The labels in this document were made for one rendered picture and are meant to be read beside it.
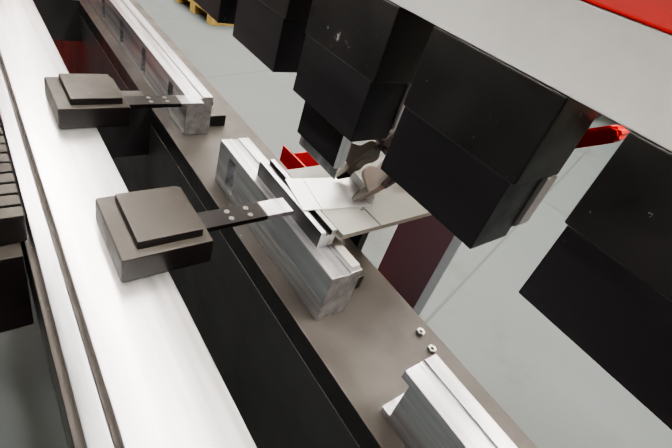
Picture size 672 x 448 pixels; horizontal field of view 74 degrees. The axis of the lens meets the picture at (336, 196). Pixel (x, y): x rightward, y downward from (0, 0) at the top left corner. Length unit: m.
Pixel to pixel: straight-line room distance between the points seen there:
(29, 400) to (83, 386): 1.17
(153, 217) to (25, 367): 1.20
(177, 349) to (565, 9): 0.48
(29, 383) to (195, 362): 1.22
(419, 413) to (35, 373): 1.33
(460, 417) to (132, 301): 0.40
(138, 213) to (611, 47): 0.51
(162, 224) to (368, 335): 0.36
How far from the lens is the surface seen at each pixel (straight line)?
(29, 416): 1.65
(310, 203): 0.72
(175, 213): 0.60
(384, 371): 0.71
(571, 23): 0.40
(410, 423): 0.63
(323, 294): 0.68
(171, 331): 0.54
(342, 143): 0.62
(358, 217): 0.73
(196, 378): 0.51
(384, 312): 0.78
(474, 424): 0.61
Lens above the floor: 1.42
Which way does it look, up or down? 33 degrees down
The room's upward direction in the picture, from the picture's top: 19 degrees clockwise
